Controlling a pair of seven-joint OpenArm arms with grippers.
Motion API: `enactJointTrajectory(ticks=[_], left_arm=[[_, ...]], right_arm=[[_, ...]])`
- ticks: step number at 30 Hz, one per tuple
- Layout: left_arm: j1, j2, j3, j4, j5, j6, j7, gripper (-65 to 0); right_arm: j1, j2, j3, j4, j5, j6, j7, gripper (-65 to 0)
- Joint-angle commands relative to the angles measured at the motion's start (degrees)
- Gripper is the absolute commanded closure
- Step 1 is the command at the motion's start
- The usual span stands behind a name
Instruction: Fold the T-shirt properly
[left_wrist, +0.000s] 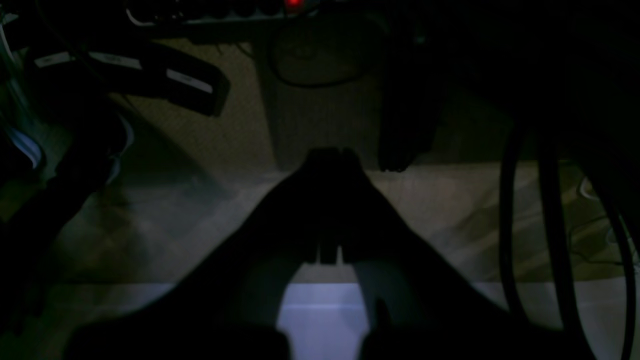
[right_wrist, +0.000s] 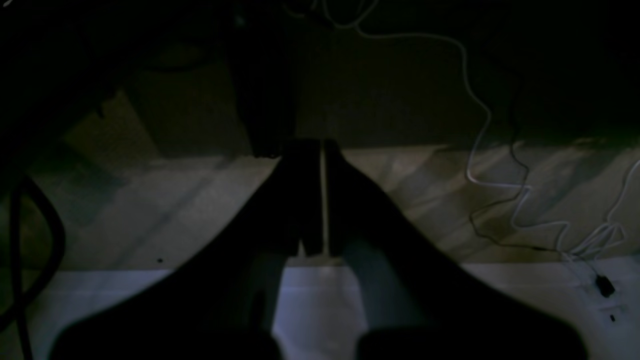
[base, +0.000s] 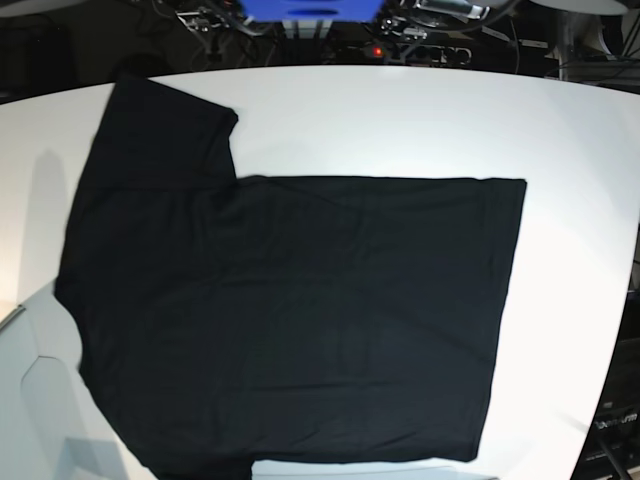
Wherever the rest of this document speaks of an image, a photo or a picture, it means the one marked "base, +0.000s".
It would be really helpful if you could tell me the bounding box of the black equipment case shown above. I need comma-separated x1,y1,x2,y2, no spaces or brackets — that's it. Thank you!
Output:
574,329,640,480

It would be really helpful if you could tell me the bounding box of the blue plastic box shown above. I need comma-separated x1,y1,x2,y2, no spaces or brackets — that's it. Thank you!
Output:
240,0,384,22

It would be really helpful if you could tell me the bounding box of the black T-shirt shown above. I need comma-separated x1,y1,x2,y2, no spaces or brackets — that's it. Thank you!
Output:
54,77,527,479

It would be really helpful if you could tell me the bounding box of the black power strip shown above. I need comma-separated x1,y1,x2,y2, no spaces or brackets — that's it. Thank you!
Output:
337,43,472,68

